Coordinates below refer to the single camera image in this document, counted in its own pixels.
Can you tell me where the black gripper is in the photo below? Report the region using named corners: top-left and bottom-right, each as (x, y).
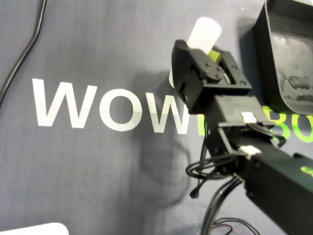
top-left (170, 39), bottom-right (253, 115)

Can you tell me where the white flanged plastic cylinder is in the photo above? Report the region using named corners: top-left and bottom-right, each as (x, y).
top-left (168, 16), bottom-right (223, 89)

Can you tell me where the black plastic tray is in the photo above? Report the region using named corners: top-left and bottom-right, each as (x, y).
top-left (252, 0), bottom-right (313, 116)

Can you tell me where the dark grey WOWROBO mat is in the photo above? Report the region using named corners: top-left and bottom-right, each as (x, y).
top-left (0, 0), bottom-right (313, 235)

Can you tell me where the white desk lamp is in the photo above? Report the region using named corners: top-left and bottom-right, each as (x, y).
top-left (0, 222), bottom-right (69, 235)

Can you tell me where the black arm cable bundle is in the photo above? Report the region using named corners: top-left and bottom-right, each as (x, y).
top-left (186, 122), bottom-right (245, 235)

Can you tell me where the red black power wire pair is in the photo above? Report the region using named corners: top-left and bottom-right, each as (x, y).
top-left (212, 216), bottom-right (266, 235)

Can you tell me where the thick black cable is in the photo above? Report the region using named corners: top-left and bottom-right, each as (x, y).
top-left (0, 0), bottom-right (48, 108)

